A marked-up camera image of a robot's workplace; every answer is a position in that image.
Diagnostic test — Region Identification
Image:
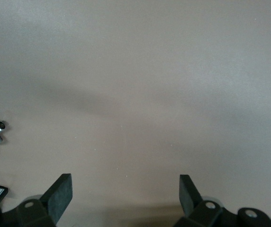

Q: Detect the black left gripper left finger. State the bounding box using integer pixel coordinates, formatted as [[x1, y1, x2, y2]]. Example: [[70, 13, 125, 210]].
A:
[[0, 173, 73, 227]]

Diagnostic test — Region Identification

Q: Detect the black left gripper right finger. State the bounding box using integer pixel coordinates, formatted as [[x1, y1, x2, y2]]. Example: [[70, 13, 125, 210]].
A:
[[173, 175, 271, 227]]

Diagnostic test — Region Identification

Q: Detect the brown table cover sheet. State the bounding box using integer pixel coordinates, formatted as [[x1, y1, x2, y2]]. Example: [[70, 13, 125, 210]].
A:
[[0, 0, 271, 227]]

